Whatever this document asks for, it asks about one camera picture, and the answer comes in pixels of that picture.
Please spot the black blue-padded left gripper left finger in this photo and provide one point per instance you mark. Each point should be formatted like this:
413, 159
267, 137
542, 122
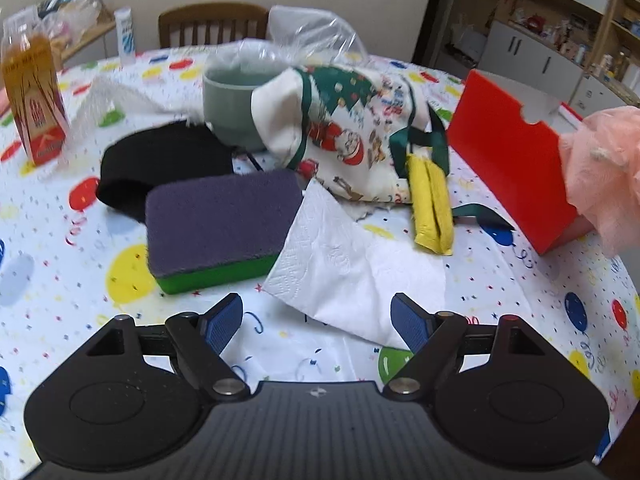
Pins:
199, 339

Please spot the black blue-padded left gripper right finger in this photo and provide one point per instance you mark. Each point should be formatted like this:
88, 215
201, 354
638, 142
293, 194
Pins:
434, 340

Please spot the purple green sponge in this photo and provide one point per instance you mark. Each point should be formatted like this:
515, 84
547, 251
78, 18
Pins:
219, 230

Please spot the white paper napkin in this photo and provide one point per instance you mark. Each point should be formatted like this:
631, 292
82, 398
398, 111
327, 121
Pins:
336, 272

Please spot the yellow cloth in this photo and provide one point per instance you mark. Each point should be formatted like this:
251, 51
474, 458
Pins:
431, 206

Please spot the black fabric mask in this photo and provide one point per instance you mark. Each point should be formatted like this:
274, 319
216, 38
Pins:
136, 164

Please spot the Christmas print fabric bag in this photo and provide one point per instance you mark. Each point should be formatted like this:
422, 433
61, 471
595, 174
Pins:
351, 129

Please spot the pink mesh bath pouf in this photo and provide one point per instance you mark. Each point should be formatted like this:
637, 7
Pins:
600, 167

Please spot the red white storage box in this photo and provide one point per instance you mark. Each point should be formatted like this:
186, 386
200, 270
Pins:
508, 133

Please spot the bubble wrap sheet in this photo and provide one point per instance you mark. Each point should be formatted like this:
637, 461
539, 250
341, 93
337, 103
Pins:
104, 96

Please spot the green ceramic cup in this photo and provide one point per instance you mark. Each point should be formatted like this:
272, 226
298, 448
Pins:
227, 94

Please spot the clear plastic bag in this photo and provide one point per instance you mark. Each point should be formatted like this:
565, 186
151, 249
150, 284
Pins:
295, 36

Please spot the orange drink bottle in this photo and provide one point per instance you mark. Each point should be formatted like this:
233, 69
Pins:
31, 83

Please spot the wooden chair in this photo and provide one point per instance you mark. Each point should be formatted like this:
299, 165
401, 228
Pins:
211, 23

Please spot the white blue tube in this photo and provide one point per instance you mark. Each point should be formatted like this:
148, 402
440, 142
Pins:
125, 35

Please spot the white wooden cabinet unit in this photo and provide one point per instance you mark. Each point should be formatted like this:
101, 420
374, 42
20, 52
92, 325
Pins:
583, 52

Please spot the wooden side shelf clutter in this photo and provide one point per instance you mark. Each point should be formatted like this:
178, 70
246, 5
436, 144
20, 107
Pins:
80, 31

